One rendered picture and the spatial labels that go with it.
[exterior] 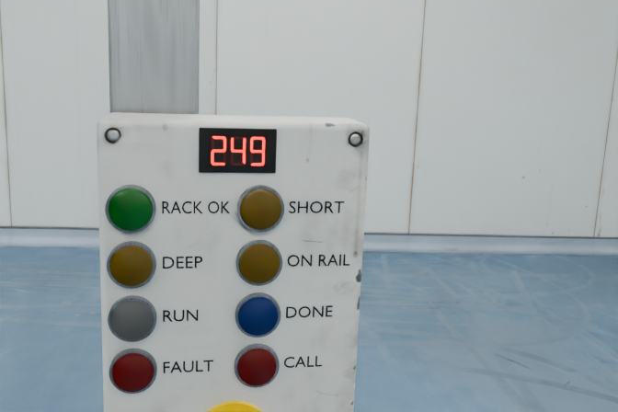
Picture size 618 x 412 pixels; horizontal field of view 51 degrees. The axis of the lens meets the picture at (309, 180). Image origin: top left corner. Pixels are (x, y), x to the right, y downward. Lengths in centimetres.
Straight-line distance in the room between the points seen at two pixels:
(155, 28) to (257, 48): 331
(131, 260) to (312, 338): 13
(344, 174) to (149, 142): 12
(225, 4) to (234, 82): 44
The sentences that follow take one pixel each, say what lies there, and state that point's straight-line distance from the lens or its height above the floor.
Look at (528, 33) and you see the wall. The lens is 407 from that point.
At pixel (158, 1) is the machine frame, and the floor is 120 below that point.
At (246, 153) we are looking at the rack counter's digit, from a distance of 40.
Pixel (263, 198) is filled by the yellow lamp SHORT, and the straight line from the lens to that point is 40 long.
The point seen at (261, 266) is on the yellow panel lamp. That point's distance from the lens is 42.
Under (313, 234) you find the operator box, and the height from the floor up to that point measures 106.
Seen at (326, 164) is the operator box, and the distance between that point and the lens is 41.
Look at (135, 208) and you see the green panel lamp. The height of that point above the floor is 107.
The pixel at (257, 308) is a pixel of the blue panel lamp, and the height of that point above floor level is 101.
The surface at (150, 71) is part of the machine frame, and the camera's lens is 46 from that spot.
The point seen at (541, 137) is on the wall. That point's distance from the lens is 415.
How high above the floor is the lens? 117
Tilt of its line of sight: 11 degrees down
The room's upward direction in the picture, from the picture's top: 2 degrees clockwise
